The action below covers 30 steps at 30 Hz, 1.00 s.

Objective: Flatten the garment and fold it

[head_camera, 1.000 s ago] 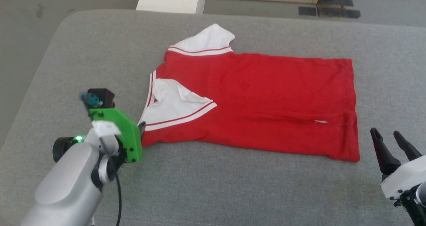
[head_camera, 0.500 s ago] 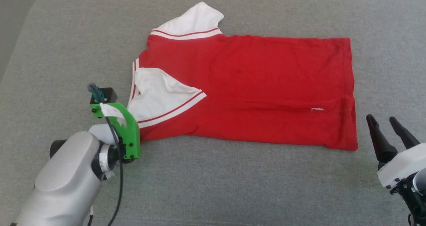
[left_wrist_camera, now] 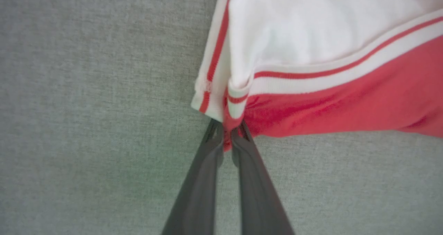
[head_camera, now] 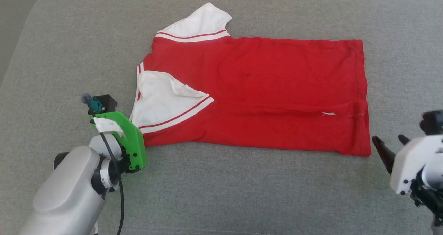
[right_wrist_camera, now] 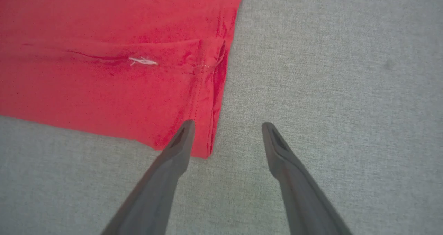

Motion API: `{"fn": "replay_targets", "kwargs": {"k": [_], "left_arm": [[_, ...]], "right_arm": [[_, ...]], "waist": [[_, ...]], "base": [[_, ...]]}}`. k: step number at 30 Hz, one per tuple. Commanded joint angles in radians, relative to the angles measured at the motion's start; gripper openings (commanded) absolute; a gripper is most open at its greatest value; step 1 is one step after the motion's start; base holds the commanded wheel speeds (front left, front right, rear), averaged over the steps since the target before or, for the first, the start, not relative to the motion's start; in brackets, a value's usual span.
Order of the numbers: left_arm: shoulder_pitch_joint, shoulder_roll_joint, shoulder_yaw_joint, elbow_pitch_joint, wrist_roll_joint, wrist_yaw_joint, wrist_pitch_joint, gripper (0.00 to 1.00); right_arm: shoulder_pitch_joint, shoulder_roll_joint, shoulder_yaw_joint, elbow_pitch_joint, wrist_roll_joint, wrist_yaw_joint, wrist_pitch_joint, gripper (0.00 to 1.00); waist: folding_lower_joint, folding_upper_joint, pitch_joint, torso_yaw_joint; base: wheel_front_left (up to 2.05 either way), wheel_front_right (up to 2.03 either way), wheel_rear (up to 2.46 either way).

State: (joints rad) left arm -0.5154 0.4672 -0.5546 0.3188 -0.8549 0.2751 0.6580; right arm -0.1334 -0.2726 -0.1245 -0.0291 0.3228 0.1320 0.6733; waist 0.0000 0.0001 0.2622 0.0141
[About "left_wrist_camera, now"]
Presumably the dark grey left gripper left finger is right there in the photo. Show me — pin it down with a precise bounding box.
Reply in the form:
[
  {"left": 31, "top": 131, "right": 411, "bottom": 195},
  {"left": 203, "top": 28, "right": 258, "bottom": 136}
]
[{"left": 161, "top": 119, "right": 225, "bottom": 235}]

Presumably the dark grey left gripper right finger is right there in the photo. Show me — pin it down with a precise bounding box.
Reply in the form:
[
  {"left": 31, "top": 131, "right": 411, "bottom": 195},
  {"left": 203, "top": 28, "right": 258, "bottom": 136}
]
[{"left": 231, "top": 120, "right": 295, "bottom": 235}]

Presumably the red and white garment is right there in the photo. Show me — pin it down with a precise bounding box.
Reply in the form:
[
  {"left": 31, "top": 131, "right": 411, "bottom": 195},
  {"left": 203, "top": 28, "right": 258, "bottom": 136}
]
[{"left": 190, "top": 0, "right": 443, "bottom": 152}]

